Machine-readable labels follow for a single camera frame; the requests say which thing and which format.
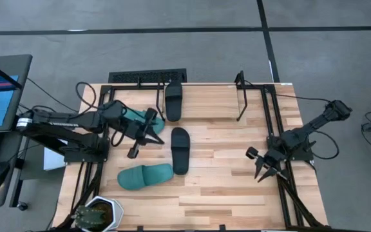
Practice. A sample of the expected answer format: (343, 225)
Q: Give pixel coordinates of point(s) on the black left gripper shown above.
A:
(137, 130)

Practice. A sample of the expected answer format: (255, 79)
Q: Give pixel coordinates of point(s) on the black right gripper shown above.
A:
(270, 158)

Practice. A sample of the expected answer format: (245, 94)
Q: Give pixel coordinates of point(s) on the teal slide sandal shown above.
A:
(158, 126)
(140, 177)

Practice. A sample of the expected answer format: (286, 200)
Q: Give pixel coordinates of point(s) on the black slide sandal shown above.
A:
(173, 106)
(180, 154)

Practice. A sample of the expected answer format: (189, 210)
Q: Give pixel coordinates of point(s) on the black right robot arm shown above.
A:
(314, 124)

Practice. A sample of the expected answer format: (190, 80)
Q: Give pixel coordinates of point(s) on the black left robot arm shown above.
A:
(76, 120)

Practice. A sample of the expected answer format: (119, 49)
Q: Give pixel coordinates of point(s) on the black keyboard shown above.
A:
(140, 76)

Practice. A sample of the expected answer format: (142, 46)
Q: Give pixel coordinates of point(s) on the white hexagonal planter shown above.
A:
(116, 209)

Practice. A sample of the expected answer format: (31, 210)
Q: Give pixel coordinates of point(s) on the white paper sheet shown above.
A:
(51, 161)

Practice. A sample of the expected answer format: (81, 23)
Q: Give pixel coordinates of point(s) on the green cactus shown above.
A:
(89, 217)

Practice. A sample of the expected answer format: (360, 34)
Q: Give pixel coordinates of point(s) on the grey laptop with blue screen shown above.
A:
(15, 106)

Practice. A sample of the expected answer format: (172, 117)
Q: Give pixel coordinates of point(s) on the black caster wheel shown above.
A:
(22, 206)

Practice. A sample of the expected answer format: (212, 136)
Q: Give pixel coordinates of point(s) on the thin black monitor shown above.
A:
(2, 73)

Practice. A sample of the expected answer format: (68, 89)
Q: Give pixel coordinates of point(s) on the wooden shelf with black frame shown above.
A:
(211, 103)

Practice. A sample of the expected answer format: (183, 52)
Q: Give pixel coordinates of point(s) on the black metal table frame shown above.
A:
(269, 87)

